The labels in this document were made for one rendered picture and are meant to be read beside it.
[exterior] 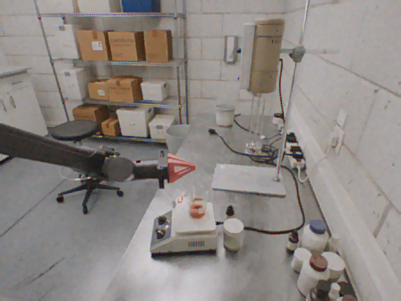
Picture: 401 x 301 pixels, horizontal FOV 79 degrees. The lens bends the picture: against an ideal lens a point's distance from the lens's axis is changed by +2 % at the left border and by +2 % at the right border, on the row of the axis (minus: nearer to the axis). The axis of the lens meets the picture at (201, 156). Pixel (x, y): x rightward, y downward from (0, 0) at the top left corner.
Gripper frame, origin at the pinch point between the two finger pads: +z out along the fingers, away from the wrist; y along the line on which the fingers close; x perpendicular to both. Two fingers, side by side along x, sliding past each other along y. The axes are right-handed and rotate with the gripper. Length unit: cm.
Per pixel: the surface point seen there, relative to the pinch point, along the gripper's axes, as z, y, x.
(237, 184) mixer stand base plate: 21.1, 24.0, 24.6
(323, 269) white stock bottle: 28.1, -23.7, 15.4
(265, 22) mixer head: 24.6, 23.5, -34.6
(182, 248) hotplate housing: -4.0, -7.1, 23.4
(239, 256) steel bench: 12.7, -10.0, 25.8
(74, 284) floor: -67, 41, 101
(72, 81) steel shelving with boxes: -111, 235, 23
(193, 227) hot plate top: -0.3, -5.4, 17.1
